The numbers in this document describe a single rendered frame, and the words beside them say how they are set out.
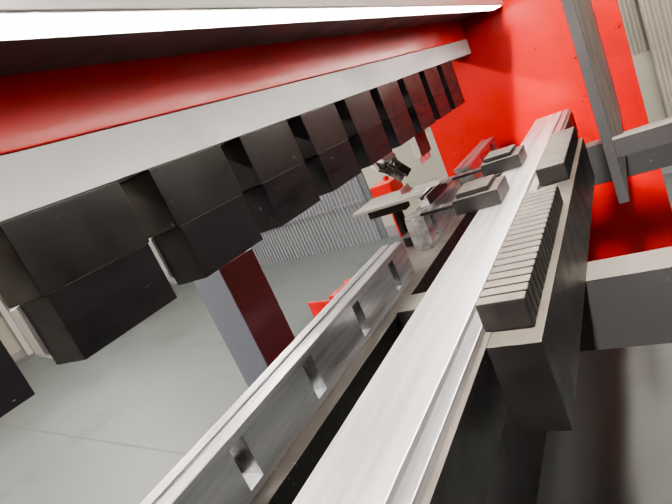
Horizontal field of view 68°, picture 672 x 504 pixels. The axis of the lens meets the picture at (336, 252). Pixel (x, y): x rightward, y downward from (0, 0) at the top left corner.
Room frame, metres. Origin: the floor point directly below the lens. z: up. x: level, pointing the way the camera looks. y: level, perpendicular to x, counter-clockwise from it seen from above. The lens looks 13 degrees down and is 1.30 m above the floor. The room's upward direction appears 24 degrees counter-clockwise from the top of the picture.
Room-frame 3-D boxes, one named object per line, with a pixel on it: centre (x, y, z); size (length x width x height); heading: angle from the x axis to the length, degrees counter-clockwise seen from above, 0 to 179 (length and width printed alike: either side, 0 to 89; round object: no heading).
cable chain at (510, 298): (0.71, -0.27, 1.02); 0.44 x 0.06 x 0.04; 145
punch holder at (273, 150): (0.93, 0.06, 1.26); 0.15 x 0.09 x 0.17; 145
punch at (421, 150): (1.57, -0.38, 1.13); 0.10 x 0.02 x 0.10; 145
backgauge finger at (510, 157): (1.48, -0.50, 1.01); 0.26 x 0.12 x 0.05; 55
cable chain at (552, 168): (1.17, -0.59, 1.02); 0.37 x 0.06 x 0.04; 145
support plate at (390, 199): (1.66, -0.26, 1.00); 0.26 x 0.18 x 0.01; 55
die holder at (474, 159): (2.02, -0.69, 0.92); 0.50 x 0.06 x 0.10; 145
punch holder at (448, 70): (1.92, -0.62, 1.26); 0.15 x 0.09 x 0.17; 145
